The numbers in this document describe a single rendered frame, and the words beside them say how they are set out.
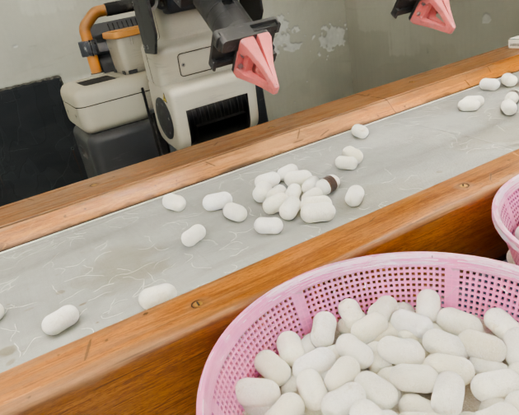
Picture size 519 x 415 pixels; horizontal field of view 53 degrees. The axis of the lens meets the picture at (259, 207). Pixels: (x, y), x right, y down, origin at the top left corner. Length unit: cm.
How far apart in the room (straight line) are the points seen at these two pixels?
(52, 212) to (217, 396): 45
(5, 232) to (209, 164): 29
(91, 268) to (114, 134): 92
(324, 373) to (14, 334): 29
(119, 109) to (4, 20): 119
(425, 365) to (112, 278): 33
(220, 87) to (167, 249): 72
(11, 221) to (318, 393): 50
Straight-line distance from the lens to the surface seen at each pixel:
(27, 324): 55
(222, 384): 37
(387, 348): 39
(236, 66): 76
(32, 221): 74
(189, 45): 126
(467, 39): 266
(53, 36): 262
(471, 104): 91
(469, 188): 57
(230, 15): 78
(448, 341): 40
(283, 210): 58
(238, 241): 57
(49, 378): 42
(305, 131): 85
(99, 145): 149
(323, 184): 63
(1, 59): 259
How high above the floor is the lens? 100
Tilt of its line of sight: 24 degrees down
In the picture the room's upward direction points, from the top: 11 degrees counter-clockwise
